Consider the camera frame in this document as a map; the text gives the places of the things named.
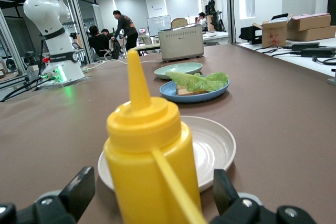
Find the black base cable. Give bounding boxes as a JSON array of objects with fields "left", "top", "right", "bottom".
[{"left": 0, "top": 74, "right": 47, "bottom": 103}]

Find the closed cardboard box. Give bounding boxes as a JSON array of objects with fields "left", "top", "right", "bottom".
[
  {"left": 286, "top": 26, "right": 336, "bottom": 42},
  {"left": 287, "top": 13, "right": 332, "bottom": 32}
]

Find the white side table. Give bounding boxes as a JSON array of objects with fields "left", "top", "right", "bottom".
[{"left": 236, "top": 36, "right": 336, "bottom": 86}]

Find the seated person black top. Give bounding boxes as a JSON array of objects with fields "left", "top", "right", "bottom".
[{"left": 88, "top": 25, "right": 111, "bottom": 58}]

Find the brown bread slice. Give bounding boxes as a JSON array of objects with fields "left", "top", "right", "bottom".
[
  {"left": 175, "top": 83, "right": 211, "bottom": 96},
  {"left": 170, "top": 17, "right": 188, "bottom": 29}
]

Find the yellow squeeze bottle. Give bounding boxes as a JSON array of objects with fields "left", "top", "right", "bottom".
[{"left": 103, "top": 49, "right": 208, "bottom": 224}]

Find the white office table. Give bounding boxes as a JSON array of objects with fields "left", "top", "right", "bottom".
[{"left": 202, "top": 31, "right": 229, "bottom": 45}]

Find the aluminium frame post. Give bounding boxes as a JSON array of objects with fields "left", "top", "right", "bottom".
[{"left": 62, "top": 0, "right": 95, "bottom": 65}]

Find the green round plate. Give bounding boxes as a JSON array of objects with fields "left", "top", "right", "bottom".
[{"left": 153, "top": 62, "right": 204, "bottom": 81}]

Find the standing person dark jacket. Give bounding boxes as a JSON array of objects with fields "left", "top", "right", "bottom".
[{"left": 112, "top": 10, "right": 139, "bottom": 51}]

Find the seated person white shirt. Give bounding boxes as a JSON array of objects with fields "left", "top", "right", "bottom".
[{"left": 197, "top": 12, "right": 208, "bottom": 32}]

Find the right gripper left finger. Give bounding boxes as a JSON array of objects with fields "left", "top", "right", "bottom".
[{"left": 15, "top": 166, "right": 95, "bottom": 224}]

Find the black case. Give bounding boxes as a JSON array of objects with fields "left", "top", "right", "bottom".
[{"left": 240, "top": 26, "right": 263, "bottom": 46}]

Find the grey metal table bracket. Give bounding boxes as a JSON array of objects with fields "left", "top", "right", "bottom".
[{"left": 327, "top": 68, "right": 336, "bottom": 86}]

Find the dark backpack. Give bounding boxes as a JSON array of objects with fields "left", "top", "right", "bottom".
[{"left": 109, "top": 37, "right": 122, "bottom": 60}]

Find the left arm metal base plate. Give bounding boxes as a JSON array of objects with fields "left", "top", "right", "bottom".
[{"left": 36, "top": 76, "right": 91, "bottom": 90}]

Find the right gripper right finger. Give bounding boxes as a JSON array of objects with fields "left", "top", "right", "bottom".
[{"left": 208, "top": 168, "right": 279, "bottom": 224}]

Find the blue round plate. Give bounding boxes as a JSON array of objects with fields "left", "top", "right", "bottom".
[{"left": 159, "top": 75, "right": 230, "bottom": 104}]

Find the black power adapter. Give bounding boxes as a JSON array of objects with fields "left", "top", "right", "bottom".
[
  {"left": 291, "top": 42, "right": 320, "bottom": 51},
  {"left": 300, "top": 47, "right": 336, "bottom": 58}
]

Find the white whiteboard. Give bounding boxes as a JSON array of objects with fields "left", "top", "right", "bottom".
[{"left": 146, "top": 15, "right": 172, "bottom": 38}]

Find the seated person dark hair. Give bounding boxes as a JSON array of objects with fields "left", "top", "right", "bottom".
[{"left": 101, "top": 28, "right": 114, "bottom": 41}]

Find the green lettuce leaf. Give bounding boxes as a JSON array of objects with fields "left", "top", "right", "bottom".
[{"left": 164, "top": 71, "right": 229, "bottom": 93}]

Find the open cardboard box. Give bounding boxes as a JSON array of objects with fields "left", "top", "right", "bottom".
[{"left": 252, "top": 14, "right": 292, "bottom": 49}]

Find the beige metal toaster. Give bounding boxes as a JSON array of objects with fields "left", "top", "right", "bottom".
[{"left": 157, "top": 23, "right": 205, "bottom": 63}]

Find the black tripod equipment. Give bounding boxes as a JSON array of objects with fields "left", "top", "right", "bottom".
[{"left": 204, "top": 0, "right": 226, "bottom": 33}]

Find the beige round plate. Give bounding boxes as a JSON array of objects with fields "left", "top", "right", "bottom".
[{"left": 97, "top": 115, "right": 237, "bottom": 194}]

